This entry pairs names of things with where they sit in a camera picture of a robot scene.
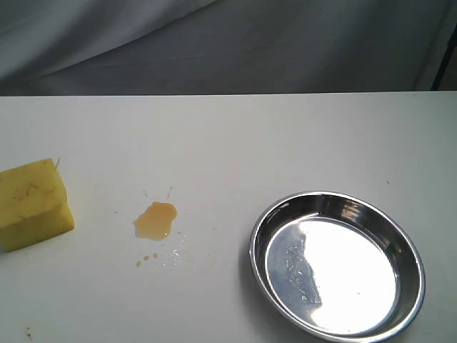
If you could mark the round stainless steel dish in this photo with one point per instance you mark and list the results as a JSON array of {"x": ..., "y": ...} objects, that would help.
[{"x": 337, "y": 267}]

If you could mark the orange liquid spill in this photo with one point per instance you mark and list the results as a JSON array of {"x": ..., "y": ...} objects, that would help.
[{"x": 156, "y": 221}]

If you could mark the black stand pole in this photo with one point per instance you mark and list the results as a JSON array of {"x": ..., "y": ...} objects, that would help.
[{"x": 445, "y": 77}]

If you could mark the yellow sponge block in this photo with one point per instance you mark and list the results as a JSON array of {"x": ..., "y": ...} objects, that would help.
[{"x": 34, "y": 205}]

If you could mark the grey backdrop cloth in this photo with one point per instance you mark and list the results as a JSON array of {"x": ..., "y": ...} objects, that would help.
[{"x": 69, "y": 48}]

